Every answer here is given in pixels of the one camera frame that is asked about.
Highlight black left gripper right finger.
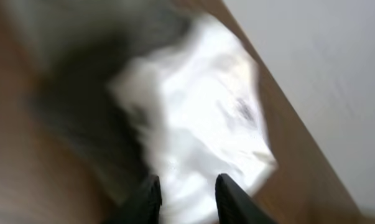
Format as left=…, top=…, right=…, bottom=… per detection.
left=215, top=174, right=276, bottom=224

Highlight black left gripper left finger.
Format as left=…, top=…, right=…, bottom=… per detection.
left=104, top=175, right=162, bottom=224

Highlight white t-shirt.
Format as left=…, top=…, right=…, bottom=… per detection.
left=108, top=14, right=276, bottom=223

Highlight grey folded shorts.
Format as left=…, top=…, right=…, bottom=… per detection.
left=1, top=0, right=191, bottom=204

